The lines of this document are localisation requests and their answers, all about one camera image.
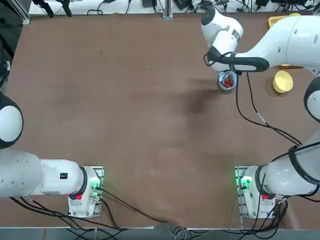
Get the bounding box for light blue bowl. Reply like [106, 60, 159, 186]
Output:
[218, 70, 237, 90]

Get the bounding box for yellow bowl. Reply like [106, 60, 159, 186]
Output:
[272, 70, 294, 94]

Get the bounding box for yellow tray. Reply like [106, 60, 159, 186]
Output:
[268, 12, 302, 69]

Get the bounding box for aluminium frame rail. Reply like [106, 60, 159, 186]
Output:
[21, 0, 31, 25]

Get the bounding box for aluminium camera post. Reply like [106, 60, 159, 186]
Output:
[163, 0, 173, 20]

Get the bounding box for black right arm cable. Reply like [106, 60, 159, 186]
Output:
[203, 51, 303, 147]

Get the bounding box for black table cable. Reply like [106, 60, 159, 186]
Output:
[98, 186, 181, 226]

